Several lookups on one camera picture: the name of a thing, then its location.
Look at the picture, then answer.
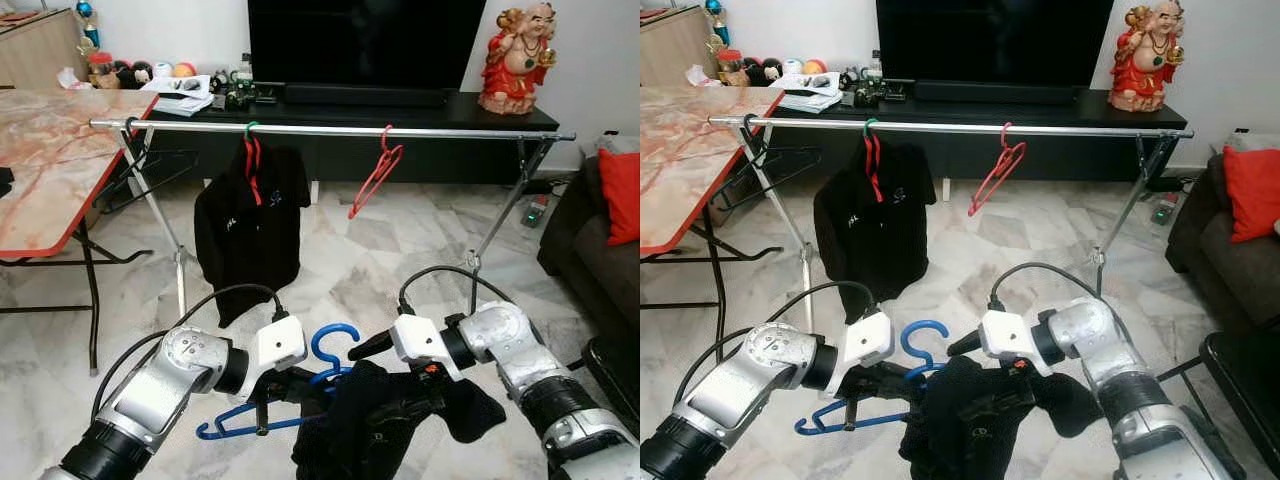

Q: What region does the dark brown sofa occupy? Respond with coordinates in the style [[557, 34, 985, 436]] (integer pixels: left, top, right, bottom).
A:
[[1165, 150, 1280, 336], [538, 150, 640, 346]]

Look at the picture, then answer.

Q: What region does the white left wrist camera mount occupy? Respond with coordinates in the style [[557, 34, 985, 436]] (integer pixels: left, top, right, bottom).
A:
[[843, 310, 896, 369], [255, 313, 308, 373]]

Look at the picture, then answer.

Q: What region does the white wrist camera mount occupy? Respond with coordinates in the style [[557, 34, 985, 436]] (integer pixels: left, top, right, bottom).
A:
[[390, 313, 448, 363], [843, 310, 896, 369], [978, 310, 1038, 361], [255, 313, 308, 373]]

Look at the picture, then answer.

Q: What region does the navy blue polo shirt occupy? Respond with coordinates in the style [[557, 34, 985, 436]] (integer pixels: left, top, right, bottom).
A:
[[293, 358, 508, 480], [897, 355, 1104, 480]]

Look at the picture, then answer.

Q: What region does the black metal side table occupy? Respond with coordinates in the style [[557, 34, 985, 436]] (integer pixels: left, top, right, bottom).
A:
[[1160, 330, 1280, 480], [565, 335, 640, 426]]

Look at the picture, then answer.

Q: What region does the black polo shirt red placket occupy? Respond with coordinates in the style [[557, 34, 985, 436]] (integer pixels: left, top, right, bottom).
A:
[[813, 137, 938, 323], [194, 140, 311, 329]]

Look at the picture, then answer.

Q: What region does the black soundbar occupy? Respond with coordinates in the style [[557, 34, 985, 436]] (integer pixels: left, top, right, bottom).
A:
[[284, 84, 451, 109], [912, 80, 1079, 106]]

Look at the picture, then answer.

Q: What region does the blue plastic hanger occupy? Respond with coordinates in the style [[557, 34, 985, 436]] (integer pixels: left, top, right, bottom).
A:
[[196, 322, 363, 441], [795, 320, 951, 436]]

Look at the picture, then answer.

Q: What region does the red sofa cushion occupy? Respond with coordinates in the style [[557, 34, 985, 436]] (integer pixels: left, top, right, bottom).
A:
[[598, 148, 640, 246], [1222, 146, 1280, 244]]

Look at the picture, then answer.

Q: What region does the black television console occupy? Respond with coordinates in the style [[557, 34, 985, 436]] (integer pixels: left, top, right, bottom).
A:
[[130, 88, 561, 186], [770, 85, 1189, 183]]

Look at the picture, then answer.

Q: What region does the red plastic hanger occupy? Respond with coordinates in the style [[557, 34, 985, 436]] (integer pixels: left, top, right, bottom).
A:
[[347, 125, 405, 221], [967, 122, 1028, 218]]

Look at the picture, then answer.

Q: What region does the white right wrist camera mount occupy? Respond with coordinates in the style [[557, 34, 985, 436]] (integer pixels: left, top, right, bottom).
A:
[[390, 313, 448, 363], [978, 310, 1038, 361]]

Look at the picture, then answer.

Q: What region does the silver metal clothes rack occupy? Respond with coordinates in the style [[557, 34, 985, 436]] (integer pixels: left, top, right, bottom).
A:
[[88, 116, 578, 319], [706, 113, 1196, 326]]

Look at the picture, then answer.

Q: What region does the red laughing buddha statue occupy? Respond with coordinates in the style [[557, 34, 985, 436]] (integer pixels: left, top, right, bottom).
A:
[[478, 2, 558, 116], [1107, 0, 1186, 113]]

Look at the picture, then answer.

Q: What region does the white paper booklet stack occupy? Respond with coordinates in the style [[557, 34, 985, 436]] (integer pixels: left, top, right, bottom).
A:
[[140, 75, 214, 116], [770, 72, 843, 113]]

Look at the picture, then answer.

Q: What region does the marble pattern folding table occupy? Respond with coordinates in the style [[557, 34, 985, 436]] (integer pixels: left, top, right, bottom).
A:
[[640, 86, 787, 366], [0, 88, 161, 376]]

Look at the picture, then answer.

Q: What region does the light wooden cabinet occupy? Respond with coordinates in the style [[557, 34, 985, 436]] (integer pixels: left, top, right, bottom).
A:
[[0, 8, 86, 91], [640, 5, 716, 89]]

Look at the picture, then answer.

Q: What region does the black plastic hanger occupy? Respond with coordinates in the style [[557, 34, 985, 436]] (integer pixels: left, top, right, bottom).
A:
[[95, 117, 201, 216], [712, 113, 823, 213]]

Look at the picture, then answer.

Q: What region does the black flat television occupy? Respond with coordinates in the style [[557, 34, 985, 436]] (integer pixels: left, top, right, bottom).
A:
[[875, 0, 1115, 89], [247, 0, 488, 93]]

